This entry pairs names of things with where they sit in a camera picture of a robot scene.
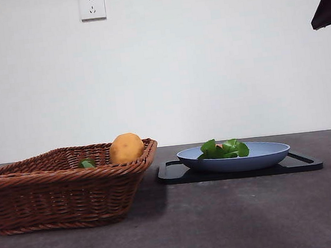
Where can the orange carrot with green leaves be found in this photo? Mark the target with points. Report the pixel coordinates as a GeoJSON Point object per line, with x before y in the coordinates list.
{"type": "Point", "coordinates": [236, 149]}

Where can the light blue round plate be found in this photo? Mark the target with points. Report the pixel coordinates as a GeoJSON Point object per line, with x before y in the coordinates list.
{"type": "Point", "coordinates": [235, 164]}

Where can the dark green rectangular tray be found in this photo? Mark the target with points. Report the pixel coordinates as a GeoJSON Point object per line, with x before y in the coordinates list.
{"type": "Point", "coordinates": [300, 166]}

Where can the yellow-brown potato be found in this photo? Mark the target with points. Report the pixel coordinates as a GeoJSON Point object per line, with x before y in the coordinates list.
{"type": "Point", "coordinates": [126, 148]}

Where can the small green vegetable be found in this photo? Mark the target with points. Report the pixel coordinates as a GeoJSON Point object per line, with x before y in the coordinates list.
{"type": "Point", "coordinates": [87, 164]}

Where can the brown wicker basket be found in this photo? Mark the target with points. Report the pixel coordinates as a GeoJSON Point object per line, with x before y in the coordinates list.
{"type": "Point", "coordinates": [57, 197]}

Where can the white wall socket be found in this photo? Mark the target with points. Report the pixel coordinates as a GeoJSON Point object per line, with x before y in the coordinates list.
{"type": "Point", "coordinates": [92, 6]}

